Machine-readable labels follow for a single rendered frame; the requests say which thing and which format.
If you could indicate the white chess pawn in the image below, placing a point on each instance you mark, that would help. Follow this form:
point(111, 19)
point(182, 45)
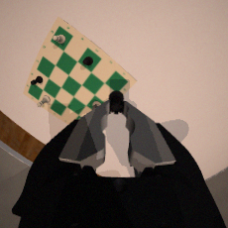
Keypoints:
point(60, 39)

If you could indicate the green and cream chessboard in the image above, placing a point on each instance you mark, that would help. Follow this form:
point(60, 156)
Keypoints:
point(71, 85)

